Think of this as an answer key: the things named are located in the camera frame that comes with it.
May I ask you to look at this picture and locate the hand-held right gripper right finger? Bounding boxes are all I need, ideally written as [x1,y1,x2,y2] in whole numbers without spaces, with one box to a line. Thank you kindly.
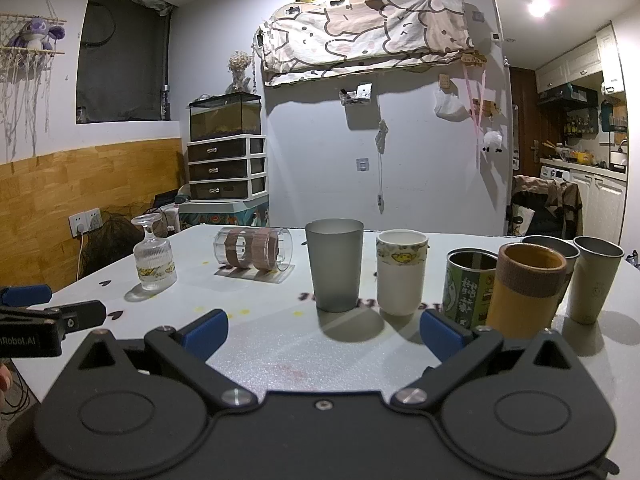
[390,310,587,407]

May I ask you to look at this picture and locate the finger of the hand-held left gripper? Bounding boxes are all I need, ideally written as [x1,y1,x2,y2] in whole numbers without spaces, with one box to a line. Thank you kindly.
[0,284,54,308]
[47,300,108,332]

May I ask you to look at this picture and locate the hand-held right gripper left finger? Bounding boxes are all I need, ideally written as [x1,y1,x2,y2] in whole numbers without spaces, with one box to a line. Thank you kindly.
[65,309,262,408]

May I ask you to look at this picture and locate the clear cup with brown bands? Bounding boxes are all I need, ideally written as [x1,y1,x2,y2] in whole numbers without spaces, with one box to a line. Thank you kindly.
[213,226,294,281]

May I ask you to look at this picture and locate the white cup with patterned rim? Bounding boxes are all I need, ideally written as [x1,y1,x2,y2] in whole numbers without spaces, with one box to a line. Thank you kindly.
[375,230,431,317]

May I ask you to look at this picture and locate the yellow cup with brown band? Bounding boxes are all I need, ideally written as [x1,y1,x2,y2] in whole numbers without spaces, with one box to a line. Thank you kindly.
[485,243,569,341]

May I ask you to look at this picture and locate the grey frosted cup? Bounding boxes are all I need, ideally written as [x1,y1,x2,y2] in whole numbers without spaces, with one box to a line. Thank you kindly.
[305,218,365,313]

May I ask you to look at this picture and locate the grey metal cup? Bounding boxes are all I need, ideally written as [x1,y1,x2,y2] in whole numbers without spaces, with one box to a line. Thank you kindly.
[520,235,582,306]

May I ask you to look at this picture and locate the pale green cup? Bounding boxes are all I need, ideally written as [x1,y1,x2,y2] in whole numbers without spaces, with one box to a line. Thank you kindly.
[566,236,626,325]

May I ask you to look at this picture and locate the green printed can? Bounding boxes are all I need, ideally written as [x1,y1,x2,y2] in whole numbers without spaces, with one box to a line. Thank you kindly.
[445,248,499,331]

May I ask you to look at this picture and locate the black mesh net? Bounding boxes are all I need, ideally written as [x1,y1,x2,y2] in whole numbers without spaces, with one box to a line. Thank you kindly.
[80,205,151,281]

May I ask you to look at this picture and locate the ribbed clear glass goblet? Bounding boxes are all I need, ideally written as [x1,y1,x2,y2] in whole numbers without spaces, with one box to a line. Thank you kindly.
[131,214,178,292]

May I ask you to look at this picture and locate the chair with brown jacket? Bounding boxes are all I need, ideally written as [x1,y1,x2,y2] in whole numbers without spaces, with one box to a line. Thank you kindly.
[507,175,584,241]

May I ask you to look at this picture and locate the white drawer unit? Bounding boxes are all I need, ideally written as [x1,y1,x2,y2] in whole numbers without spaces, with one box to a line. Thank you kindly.
[186,135,267,202]

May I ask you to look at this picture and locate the white washing machine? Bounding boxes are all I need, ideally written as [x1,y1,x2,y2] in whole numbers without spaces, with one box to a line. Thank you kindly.
[540,159,574,184]

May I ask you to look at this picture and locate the white plush sheep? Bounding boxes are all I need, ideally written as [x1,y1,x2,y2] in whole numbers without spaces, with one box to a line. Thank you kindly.
[481,129,506,154]

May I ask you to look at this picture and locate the white lower kitchen cabinet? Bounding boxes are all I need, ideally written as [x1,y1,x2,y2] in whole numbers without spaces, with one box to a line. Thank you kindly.
[570,167,629,257]

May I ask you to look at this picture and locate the white kitchen cabinet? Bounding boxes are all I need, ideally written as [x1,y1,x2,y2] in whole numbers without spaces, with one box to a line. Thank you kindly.
[570,167,629,257]
[535,22,627,94]

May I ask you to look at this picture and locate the glass fish tank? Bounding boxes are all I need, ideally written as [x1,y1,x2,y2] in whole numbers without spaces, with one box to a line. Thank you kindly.
[188,92,263,142]

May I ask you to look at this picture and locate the white macrame hammock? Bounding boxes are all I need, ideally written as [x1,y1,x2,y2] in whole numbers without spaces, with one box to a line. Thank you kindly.
[0,0,67,157]

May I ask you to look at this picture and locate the white hanging bag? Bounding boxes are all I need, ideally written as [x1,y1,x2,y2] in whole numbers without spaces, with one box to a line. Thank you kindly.
[434,87,466,122]

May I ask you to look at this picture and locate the brown wooden door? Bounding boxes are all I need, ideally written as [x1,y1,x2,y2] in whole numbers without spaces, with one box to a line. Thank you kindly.
[510,66,544,181]

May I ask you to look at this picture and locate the dark window covering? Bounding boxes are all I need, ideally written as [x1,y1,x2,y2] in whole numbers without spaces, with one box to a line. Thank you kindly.
[76,0,176,125]

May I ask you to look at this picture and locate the purple plush toy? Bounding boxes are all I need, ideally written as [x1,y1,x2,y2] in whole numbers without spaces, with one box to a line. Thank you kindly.
[7,17,67,51]

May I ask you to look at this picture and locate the dried flower bouquet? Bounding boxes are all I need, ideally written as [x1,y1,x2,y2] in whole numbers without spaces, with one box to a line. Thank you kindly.
[228,51,252,95]

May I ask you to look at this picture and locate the white upper kitchen cabinet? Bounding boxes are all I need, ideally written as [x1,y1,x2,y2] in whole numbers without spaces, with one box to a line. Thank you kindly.
[535,22,627,94]

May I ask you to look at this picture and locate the printed blanket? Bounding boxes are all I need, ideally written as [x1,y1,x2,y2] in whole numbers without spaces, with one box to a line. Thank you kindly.
[260,0,473,87]

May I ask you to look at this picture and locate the white wall socket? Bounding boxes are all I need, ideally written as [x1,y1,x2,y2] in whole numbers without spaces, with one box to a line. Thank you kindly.
[68,208,103,238]

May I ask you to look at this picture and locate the white hanging cable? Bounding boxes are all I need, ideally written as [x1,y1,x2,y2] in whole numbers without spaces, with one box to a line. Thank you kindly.
[375,119,391,211]

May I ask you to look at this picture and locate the clear wall holder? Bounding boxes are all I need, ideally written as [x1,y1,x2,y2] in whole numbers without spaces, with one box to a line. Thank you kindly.
[340,82,374,107]

